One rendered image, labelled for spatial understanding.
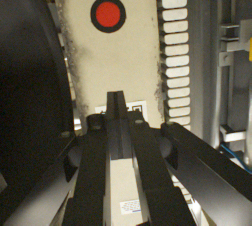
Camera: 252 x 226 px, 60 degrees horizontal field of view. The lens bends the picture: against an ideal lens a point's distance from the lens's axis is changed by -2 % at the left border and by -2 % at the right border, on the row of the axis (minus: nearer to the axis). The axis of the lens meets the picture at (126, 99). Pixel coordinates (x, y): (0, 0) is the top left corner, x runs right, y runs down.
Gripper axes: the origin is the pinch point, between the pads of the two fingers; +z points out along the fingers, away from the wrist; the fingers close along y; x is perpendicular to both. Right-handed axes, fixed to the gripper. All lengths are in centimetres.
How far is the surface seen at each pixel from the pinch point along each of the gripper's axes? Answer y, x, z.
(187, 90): 10.8, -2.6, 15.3
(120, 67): 1.0, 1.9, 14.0
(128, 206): 0.5, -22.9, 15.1
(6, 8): -25, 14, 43
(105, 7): -0.3, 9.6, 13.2
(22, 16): -22, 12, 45
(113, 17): 0.6, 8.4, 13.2
